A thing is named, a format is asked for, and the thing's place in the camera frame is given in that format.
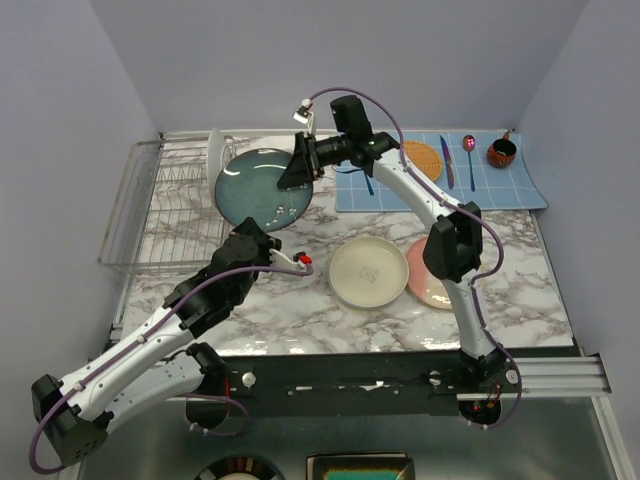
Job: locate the woven wicker trivet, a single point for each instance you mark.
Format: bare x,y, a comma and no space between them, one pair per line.
425,158

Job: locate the round striped object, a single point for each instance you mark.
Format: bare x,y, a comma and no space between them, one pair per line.
240,467

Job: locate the pink and cream plate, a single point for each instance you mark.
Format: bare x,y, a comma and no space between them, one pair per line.
427,288

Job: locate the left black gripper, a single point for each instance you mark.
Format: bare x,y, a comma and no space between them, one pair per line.
251,230

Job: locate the wire dish rack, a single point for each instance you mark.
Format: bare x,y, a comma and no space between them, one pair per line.
164,217

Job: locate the dark rectangular tray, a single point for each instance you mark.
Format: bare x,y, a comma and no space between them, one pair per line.
381,465

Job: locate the black mounting base bar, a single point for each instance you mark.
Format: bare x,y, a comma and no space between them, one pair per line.
410,400

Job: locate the brown ceramic cup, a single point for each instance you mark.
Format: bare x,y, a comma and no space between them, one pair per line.
502,152

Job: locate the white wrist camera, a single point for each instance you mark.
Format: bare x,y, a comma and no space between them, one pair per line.
304,115
297,262

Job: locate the cream white plate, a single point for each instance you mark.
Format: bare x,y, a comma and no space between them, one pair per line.
368,263

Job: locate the aluminium extrusion rail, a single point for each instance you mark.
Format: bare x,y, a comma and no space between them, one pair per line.
535,377

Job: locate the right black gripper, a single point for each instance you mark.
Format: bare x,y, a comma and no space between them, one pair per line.
298,172

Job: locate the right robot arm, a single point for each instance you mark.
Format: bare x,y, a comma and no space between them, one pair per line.
455,231

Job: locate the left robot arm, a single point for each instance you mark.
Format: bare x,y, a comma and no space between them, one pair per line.
76,413

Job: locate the blue metal fork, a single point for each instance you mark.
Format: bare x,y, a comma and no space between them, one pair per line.
368,184

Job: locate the blue tiled placemat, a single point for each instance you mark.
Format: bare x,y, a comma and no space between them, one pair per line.
496,189

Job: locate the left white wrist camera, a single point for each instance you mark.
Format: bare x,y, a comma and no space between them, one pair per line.
297,262

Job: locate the iridescent table knife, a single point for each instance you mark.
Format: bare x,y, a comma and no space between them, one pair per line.
447,162

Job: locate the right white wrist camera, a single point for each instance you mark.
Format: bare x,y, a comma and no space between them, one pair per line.
304,115

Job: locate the iridescent spoon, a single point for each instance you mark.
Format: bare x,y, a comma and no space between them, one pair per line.
469,144

